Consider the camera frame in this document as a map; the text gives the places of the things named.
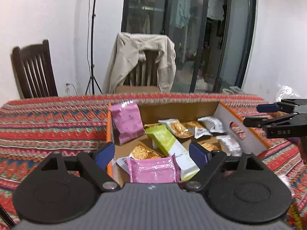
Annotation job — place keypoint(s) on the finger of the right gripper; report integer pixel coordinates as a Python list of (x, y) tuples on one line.
[(256, 122)]

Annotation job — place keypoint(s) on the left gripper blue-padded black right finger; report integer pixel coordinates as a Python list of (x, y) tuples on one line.
[(241, 189)]

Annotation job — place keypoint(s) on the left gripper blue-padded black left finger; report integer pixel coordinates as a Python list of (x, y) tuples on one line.
[(62, 188)]

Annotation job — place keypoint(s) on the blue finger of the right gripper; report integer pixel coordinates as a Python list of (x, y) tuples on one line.
[(268, 108)]

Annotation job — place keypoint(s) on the pink snack pack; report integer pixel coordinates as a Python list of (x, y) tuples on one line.
[(159, 170), (127, 119)]

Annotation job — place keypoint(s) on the white orange cracker packet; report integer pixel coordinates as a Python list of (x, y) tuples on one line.
[(140, 152)]

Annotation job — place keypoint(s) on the green white protein bar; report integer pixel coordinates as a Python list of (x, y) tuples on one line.
[(170, 145)]

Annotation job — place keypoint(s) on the orange cardboard snack box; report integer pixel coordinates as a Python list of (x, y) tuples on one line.
[(247, 138)]

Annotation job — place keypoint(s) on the silver cracker packet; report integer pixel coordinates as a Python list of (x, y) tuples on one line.
[(212, 124)]

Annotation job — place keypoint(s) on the clear plastic bag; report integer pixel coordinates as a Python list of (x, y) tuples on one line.
[(285, 92)]

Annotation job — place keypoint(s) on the patterned red tablecloth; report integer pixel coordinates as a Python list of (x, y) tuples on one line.
[(33, 128)]

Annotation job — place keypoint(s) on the dark glass sliding door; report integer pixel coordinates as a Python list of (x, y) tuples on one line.
[(212, 38)]

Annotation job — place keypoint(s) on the black floor lamp stand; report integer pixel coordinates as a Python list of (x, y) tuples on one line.
[(92, 83)]

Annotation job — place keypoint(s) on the dark wooden chair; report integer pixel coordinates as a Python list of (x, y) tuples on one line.
[(34, 71)]

